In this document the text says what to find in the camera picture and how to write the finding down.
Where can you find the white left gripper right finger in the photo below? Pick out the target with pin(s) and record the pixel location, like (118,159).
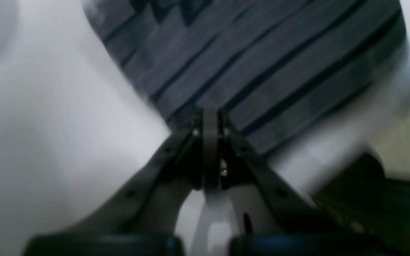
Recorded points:
(275,220)

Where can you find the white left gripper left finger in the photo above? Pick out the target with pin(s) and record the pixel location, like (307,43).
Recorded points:
(140,218)

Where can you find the navy white striped t-shirt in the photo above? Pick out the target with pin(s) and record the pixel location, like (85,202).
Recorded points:
(276,67)

